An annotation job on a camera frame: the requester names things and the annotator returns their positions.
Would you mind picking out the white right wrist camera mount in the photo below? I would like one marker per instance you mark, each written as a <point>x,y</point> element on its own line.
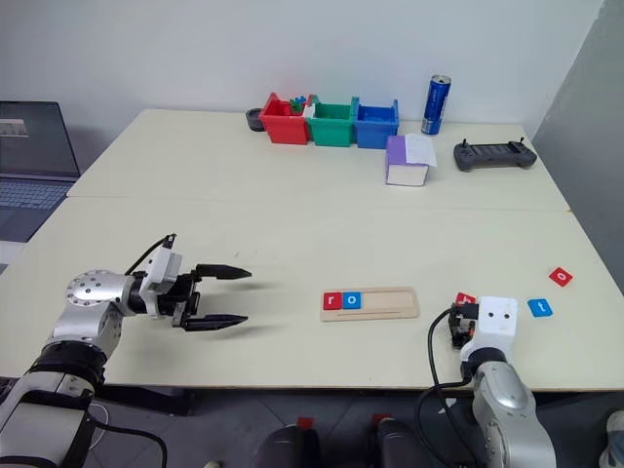
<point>497,322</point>

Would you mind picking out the black round bowl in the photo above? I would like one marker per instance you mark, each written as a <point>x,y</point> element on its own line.
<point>252,121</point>

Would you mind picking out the blue letter block t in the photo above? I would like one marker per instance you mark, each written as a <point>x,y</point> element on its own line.
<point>540,308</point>

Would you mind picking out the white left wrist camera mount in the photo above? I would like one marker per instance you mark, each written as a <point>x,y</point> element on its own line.
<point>163,274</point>

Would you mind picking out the black handheld controller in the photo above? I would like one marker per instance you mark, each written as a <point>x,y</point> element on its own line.
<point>492,157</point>

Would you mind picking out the blue plastic bin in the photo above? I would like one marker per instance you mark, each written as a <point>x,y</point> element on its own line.
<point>375,131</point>

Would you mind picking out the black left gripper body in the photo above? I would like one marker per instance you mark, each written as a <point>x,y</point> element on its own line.
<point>185,300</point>

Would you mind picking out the green plastic bin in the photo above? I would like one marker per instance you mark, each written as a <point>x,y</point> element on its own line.
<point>331,131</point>

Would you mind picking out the white plastic piece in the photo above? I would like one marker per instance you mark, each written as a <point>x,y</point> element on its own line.
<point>309,110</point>

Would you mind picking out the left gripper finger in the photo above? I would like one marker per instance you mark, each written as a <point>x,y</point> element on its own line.
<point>224,271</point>
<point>217,322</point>

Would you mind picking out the wooden letter tray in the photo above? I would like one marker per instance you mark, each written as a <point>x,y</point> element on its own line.
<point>390,304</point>

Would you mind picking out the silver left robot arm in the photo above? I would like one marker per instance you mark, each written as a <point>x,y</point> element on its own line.
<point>92,292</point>

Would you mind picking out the red plastic bin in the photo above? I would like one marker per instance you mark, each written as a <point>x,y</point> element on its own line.
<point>285,127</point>

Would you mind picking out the purple white box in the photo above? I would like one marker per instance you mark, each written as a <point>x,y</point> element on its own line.
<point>397,153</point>

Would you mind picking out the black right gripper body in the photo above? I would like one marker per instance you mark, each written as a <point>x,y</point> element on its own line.
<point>460,325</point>

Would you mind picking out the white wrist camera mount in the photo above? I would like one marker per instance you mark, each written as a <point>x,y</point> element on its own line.
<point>163,274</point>
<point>497,322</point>

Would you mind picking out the white paper sheet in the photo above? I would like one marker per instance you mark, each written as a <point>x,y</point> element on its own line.
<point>420,148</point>

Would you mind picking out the green plastic piece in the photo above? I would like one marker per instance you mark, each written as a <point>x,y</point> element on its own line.
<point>295,104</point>

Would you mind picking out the grey laptop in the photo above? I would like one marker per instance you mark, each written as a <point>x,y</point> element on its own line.
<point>34,141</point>

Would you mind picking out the red letter block b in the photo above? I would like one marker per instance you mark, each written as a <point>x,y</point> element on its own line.
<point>464,298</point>

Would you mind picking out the dark rounded shape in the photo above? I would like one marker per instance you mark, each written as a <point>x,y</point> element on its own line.
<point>397,446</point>
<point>285,448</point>

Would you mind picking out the blue letter block o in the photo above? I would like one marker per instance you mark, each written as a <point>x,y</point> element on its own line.
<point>351,300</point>

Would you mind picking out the small red tag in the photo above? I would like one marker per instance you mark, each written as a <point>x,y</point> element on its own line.
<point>305,422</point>
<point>381,418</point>

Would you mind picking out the red letter block o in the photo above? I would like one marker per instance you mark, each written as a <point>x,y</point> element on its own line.
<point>561,276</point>

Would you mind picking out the red letter block r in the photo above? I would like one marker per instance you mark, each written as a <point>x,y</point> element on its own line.
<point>332,301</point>

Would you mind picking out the blue plastic piece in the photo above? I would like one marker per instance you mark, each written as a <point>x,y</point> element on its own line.
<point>304,99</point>

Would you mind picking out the blue drink can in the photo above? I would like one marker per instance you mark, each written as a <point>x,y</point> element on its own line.
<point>435,105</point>

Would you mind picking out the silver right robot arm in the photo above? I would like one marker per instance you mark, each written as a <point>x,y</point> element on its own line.
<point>507,404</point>

